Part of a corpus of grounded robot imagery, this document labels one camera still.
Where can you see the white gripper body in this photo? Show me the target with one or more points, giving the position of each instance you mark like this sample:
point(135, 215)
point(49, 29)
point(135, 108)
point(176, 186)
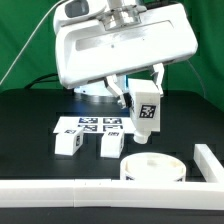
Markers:
point(93, 49)

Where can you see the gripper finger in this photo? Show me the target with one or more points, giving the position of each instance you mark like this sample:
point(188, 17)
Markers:
point(123, 98)
point(158, 73)

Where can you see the white round stool seat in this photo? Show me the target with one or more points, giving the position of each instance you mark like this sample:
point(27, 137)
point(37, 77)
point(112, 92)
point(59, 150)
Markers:
point(152, 167)

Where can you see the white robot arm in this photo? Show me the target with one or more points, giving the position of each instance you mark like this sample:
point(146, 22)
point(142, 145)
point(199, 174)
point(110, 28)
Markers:
point(116, 10)

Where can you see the white marker sheet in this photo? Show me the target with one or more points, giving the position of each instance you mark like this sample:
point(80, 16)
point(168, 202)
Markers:
point(94, 124)

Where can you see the white L-shaped fence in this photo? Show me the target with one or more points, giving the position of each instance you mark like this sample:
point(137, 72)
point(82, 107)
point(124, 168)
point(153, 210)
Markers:
point(206, 195)

